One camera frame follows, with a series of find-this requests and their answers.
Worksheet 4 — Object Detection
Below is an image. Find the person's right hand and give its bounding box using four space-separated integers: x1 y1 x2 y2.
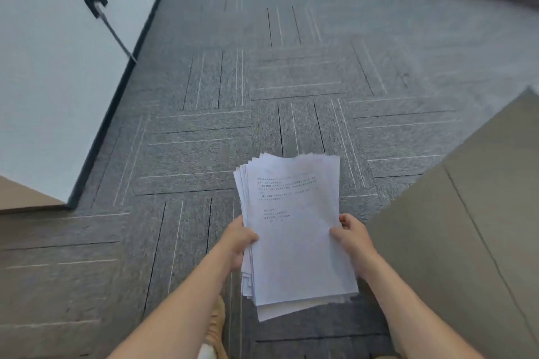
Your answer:
328 213 380 282

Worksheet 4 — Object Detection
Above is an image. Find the tan shoe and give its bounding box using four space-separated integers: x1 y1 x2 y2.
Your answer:
204 295 230 359

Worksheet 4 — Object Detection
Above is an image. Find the person's left forearm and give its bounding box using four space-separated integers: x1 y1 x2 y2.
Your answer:
107 244 244 359

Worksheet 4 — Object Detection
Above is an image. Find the grey power cable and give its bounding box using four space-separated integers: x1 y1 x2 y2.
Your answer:
96 3 138 65

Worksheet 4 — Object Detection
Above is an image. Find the person's left hand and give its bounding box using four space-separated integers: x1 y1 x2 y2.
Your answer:
219 215 260 275

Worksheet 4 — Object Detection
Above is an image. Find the person's right forearm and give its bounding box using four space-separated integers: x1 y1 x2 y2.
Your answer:
357 252 486 359

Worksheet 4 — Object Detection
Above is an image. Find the stack of white printed paper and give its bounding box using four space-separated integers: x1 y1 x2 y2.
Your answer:
233 153 360 323

